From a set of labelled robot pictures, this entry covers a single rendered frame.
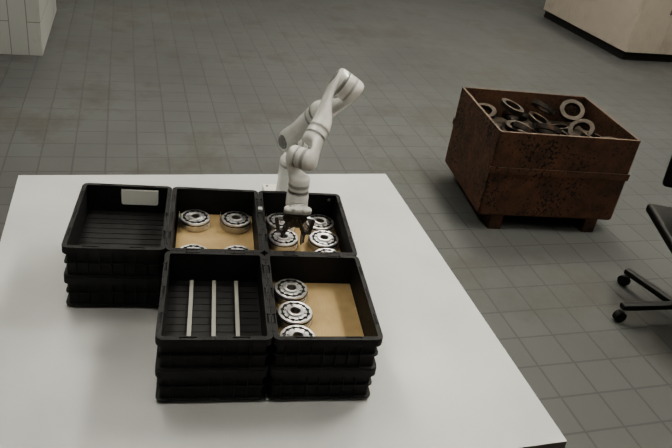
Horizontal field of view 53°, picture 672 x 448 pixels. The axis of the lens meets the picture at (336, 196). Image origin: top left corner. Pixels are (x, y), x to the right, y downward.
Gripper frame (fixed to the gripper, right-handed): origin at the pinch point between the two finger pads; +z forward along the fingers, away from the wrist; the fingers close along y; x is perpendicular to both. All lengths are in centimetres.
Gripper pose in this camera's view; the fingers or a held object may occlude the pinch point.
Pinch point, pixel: (292, 239)
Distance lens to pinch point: 234.5
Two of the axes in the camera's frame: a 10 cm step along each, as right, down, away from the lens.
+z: -1.3, 8.7, 4.7
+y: -9.9, -0.7, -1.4
